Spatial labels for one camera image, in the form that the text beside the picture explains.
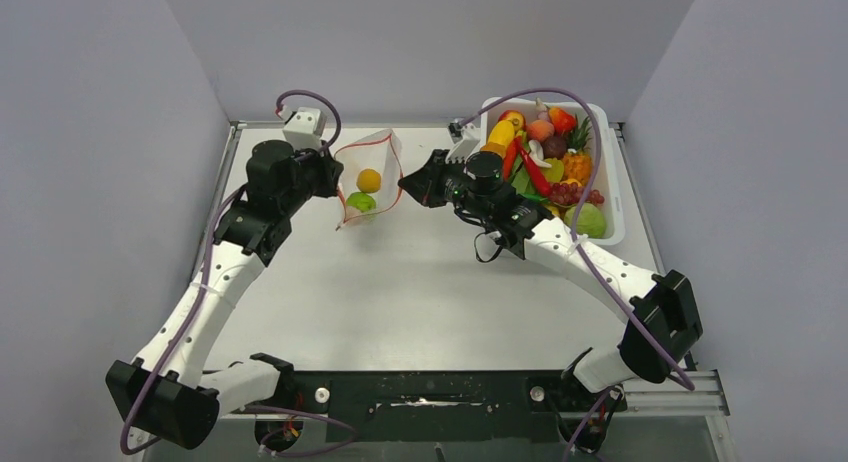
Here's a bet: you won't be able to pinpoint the red toy chili pepper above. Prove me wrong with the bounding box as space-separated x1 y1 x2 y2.
517 140 552 197

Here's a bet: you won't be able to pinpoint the aluminium frame rail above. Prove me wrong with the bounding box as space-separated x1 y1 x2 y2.
135 371 730 421

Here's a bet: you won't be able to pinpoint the clear zip top bag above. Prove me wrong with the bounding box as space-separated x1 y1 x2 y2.
333 129 404 230

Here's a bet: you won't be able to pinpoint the purple toy grapes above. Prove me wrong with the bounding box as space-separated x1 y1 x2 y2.
547 179 605 207

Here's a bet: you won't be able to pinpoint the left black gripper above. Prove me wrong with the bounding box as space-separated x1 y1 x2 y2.
280 139 343 215

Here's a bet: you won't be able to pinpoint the green toy vegetable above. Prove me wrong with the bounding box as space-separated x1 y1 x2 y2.
345 192 377 213

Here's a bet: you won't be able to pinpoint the yellow toy lemon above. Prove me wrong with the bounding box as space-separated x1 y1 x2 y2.
356 168 382 194

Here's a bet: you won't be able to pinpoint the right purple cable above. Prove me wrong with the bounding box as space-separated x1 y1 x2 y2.
453 87 696 462

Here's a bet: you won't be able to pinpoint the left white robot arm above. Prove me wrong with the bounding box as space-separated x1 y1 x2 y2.
106 140 343 456

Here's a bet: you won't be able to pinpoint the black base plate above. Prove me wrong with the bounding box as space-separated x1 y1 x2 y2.
251 370 627 452

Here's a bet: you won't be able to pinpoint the toy peach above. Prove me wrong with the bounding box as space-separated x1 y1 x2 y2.
526 119 556 142

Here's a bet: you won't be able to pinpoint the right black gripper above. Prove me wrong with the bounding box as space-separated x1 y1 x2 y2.
401 149 492 221

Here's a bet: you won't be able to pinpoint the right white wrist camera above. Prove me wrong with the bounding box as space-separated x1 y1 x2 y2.
446 120 481 163

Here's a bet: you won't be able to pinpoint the toy pineapple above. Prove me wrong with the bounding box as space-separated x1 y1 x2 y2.
563 118 593 186

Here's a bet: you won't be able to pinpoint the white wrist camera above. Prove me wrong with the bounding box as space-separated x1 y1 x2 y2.
278 106 327 150
446 120 481 163

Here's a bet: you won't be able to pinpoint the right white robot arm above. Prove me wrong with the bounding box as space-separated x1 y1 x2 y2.
398 149 703 409

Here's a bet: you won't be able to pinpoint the green toy cabbage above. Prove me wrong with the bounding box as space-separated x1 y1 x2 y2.
562 203 607 239

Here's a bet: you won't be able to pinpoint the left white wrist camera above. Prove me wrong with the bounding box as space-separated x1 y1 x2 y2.
278 106 327 150

